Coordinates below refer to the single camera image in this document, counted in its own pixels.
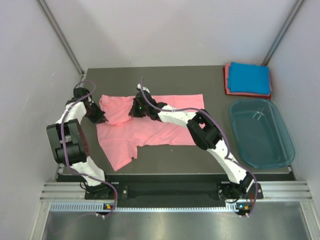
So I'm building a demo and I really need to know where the pink t-shirt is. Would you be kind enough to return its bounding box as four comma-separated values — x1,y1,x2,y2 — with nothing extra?
96,95,195,171

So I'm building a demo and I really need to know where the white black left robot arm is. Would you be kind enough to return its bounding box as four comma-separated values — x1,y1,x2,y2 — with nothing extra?
46,87,115,200

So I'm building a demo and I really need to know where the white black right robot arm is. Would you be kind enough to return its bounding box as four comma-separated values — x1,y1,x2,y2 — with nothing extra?
129,88,259,201

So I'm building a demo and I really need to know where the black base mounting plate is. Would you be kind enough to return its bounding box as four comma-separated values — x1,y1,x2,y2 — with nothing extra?
84,181,262,201

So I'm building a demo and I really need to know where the folded blue t-shirt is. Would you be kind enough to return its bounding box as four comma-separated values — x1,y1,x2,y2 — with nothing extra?
227,62,272,95

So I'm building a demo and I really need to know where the teal transparent plastic bin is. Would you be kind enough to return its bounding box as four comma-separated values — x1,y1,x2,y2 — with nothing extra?
229,98,296,169

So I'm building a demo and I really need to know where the folded dark red t-shirt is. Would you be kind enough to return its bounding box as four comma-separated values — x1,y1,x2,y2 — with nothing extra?
222,65,273,100

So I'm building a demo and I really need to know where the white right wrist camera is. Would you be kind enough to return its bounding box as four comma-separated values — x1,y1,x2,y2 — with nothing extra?
136,83,150,93

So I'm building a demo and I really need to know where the grey slotted cable duct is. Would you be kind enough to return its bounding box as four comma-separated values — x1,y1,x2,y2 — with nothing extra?
50,202,250,213

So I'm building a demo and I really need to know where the aluminium frame rail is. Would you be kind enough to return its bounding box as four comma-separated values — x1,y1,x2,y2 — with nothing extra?
40,181,312,202

